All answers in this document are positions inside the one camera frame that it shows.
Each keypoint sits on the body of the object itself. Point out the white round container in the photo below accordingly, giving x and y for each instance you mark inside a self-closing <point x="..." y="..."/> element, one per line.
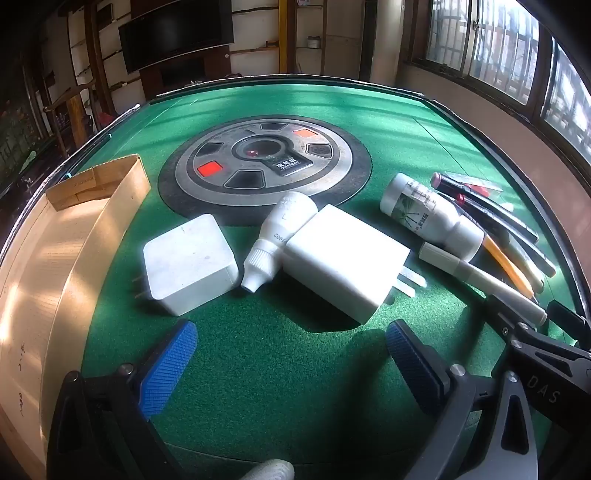
<point x="314" y="42"/>

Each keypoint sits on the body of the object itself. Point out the yellow pole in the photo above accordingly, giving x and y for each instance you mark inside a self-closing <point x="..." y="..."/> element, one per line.
<point x="282" y="37"/>

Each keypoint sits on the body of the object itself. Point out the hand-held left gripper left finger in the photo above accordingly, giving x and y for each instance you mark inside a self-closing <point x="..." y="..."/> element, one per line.
<point x="168" y="364"/>

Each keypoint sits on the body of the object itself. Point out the white dropper bottle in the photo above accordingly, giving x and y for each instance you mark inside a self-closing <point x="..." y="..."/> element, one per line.
<point x="281" y="226"/>

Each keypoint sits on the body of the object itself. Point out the white cube charger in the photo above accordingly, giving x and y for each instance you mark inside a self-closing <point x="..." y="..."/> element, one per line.
<point x="189" y="263"/>

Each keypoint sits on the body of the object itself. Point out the shallow cardboard box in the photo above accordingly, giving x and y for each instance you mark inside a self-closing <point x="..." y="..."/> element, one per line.
<point x="41" y="277"/>

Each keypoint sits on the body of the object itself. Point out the dark pen with white tip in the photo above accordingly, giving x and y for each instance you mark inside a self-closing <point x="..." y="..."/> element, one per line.
<point x="531" y="272"/>

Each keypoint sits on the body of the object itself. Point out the black flat television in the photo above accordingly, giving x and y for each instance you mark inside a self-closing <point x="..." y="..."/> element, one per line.
<point x="175" y="32"/>

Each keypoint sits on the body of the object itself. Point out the wooden chair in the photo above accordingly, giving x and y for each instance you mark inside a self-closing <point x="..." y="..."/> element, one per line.
<point x="74" y="115"/>

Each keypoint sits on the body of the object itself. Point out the black marker with pink ends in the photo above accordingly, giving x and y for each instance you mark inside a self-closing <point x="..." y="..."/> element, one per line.
<point x="508" y="217"/>

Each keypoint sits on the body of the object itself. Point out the black marker with red end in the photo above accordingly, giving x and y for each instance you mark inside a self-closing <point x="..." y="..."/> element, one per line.
<point x="521" y="244"/>

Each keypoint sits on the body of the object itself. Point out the clear plastic packet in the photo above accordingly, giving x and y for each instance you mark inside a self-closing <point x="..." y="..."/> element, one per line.
<point x="487" y="183"/>

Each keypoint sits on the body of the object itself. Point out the person's left hand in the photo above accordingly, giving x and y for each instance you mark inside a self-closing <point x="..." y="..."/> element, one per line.
<point x="272" y="470"/>

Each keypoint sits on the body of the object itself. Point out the large white charger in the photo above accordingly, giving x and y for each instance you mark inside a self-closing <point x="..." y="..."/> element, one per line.
<point x="341" y="263"/>

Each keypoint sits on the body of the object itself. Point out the white marker pen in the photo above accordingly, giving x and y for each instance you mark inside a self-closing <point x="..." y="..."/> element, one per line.
<point x="480" y="279"/>

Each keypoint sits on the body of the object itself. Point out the barred window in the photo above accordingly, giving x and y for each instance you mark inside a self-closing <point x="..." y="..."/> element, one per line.
<point x="498" y="46"/>

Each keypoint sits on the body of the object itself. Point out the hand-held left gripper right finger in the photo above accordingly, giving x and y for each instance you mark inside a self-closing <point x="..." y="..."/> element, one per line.
<point x="408" y="364"/>

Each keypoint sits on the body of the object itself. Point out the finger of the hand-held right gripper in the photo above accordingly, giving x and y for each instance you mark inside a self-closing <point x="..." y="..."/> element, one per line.
<point x="505" y="318"/>
<point x="570" y="323"/>

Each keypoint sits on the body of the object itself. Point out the round grey table control panel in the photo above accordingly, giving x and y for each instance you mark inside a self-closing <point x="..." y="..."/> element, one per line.
<point x="221" y="152"/>

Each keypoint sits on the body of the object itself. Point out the yellow pen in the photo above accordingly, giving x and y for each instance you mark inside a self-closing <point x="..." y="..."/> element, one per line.
<point x="505" y="263"/>

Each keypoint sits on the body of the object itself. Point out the white labelled bottle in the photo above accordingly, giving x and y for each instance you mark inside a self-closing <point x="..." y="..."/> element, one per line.
<point x="429" y="212"/>

